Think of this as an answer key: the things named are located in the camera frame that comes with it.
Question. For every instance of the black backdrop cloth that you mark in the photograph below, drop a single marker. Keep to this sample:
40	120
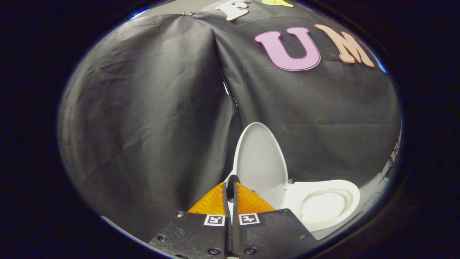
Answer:
143	126

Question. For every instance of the white toilet lid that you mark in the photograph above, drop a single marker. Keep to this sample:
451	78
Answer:
260	162

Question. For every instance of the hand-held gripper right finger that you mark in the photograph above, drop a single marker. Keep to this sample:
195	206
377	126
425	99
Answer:
236	216

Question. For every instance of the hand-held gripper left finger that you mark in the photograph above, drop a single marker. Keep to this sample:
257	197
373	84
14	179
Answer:
225	208

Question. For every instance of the white toilet seat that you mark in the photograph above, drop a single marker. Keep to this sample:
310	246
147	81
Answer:
345	190

